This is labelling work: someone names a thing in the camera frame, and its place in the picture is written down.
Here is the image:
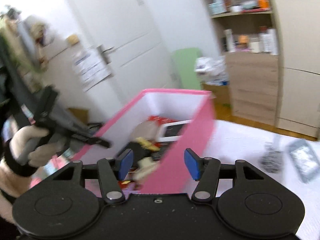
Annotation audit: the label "brown cardboard box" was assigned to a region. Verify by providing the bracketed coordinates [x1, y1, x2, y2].
[67, 107, 90, 124]

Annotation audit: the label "grey router cover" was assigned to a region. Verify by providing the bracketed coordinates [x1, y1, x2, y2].
[286, 139, 320, 183]

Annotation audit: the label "tall white bottle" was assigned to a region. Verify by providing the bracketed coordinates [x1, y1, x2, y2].
[266, 28, 278, 55]

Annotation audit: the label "floral blanket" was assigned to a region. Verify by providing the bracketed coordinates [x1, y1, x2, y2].
[30, 152, 73, 188]

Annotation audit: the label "white quilted table cloth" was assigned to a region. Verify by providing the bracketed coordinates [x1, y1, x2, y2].
[182, 120, 320, 240]

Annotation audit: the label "wooden wardrobe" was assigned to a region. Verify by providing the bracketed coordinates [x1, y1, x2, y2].
[260, 0, 320, 138]

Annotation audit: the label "person's left forearm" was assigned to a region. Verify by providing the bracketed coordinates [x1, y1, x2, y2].
[0, 159, 34, 227]

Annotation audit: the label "pink oval case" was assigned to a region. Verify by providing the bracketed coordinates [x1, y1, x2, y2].
[130, 121, 160, 143]

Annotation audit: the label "dark hanging clothes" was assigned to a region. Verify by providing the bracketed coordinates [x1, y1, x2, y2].
[0, 34, 35, 135]

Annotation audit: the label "white tissue pack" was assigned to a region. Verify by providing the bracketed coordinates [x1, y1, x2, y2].
[194, 55, 229, 87]

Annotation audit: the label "green board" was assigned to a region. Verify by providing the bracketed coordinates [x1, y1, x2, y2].
[171, 47, 204, 90]

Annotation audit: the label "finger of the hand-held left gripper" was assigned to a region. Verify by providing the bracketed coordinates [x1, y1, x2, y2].
[71, 130, 112, 148]

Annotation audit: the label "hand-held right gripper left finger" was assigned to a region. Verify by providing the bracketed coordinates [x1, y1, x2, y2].
[50, 149, 134, 204]

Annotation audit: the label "white door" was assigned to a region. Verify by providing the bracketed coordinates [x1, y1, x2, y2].
[57, 0, 180, 98]

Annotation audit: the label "white bottle with red cap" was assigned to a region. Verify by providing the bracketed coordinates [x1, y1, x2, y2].
[259, 27, 268, 53]

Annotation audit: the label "white printed tote bag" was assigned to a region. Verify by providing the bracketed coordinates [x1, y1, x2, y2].
[72, 47, 112, 92]

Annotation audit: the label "white jar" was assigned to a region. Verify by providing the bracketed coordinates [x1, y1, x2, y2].
[250, 37, 260, 53]

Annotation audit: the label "white mobile router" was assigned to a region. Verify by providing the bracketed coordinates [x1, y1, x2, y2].
[157, 120, 194, 143]

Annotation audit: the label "black wrist strap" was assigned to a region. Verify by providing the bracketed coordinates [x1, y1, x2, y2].
[4, 140, 38, 178]

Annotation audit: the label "blue and white box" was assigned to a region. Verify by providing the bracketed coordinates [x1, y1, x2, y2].
[209, 0, 227, 15]

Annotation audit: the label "metal door handle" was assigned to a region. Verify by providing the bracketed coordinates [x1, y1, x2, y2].
[96, 44, 115, 65]

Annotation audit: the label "wooden bookshelf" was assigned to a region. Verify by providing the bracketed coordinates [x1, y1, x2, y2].
[197, 0, 282, 127]

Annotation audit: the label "black battery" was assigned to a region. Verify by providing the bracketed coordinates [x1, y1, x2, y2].
[150, 147, 173, 162]

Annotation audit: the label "pink box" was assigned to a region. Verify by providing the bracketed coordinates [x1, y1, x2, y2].
[71, 88, 217, 195]

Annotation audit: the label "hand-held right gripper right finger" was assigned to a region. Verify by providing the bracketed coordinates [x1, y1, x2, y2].
[184, 149, 267, 204]

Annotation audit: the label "black wallet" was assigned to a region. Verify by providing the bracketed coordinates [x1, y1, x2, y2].
[117, 141, 143, 163]

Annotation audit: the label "white spray bottle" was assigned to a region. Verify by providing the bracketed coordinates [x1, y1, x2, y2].
[223, 29, 233, 53]

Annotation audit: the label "person's left hand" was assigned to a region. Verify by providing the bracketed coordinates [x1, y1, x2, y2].
[10, 125, 72, 168]

